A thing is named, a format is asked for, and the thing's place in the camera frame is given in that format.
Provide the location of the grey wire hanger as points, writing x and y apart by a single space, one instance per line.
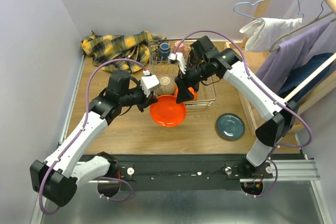
318 18

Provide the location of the white cloth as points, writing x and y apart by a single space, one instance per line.
261 33

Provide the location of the navy blue garment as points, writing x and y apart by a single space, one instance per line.
299 74

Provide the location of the right white camera module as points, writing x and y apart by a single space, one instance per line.
177 59

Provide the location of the blue mug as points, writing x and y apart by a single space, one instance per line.
163 51

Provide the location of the purple garment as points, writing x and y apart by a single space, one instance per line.
290 55

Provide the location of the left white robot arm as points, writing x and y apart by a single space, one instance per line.
58 176

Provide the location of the orange plate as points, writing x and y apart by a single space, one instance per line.
166 112

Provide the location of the aluminium rail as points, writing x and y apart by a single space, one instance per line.
284 170

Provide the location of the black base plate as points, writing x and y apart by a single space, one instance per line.
180 163

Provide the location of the white camera module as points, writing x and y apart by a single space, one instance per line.
149 82
177 59

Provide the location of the blue wire hanger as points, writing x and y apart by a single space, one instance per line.
259 9

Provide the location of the wire metal dish rack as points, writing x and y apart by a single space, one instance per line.
203 93

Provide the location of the teal blue plate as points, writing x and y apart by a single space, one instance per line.
230 126

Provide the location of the pink white mug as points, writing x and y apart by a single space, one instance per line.
181 48

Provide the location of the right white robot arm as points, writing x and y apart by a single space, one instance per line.
278 115

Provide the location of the left white camera module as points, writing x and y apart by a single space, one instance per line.
149 82

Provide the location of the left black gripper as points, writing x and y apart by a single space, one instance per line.
144 100

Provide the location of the yellow plaid shirt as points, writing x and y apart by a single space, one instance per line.
105 48

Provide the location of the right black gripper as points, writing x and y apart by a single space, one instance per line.
184 95

